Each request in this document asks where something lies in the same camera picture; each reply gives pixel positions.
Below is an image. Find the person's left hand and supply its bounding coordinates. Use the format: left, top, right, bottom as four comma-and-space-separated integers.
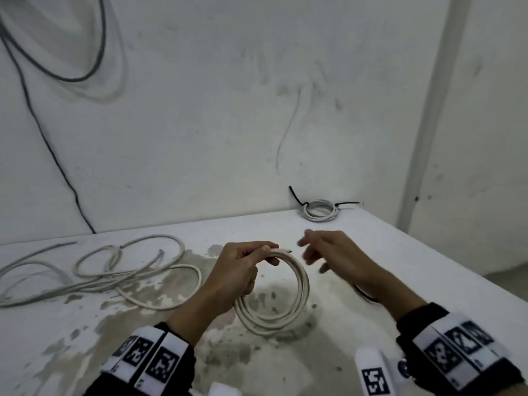
202, 241, 281, 314

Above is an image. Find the person's right hand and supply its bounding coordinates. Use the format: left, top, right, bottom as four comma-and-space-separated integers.
298, 229, 380, 288

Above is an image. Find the thin white cable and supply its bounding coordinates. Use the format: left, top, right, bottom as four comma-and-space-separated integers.
300, 199, 340, 219
233, 247, 311, 337

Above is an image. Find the tangle of white cables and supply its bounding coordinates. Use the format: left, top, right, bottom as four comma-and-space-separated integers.
0, 234, 204, 311

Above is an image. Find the person's left forearm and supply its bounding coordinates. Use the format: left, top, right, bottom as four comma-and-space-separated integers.
167, 284, 237, 347

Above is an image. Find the person's right forearm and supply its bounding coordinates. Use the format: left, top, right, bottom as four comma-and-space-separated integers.
357, 267, 428, 322

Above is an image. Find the white vertical pipe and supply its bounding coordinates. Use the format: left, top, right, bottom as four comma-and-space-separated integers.
395, 0, 475, 235

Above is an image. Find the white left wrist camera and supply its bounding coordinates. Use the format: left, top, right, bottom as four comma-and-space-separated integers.
208, 381, 243, 396

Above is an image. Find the black left wrist strap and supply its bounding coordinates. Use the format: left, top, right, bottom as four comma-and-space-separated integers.
84, 322, 197, 396

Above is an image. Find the black wrist strap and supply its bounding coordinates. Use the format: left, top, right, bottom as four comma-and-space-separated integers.
84, 322, 197, 396
395, 302, 527, 396

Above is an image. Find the black right wrist strap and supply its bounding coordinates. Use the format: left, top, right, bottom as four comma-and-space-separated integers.
395, 302, 527, 396

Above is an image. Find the thin black wall wire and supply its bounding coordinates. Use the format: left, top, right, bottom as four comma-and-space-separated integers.
0, 30, 97, 235

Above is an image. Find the grey coiled wall cable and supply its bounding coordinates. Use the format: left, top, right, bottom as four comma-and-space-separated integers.
0, 0, 108, 84

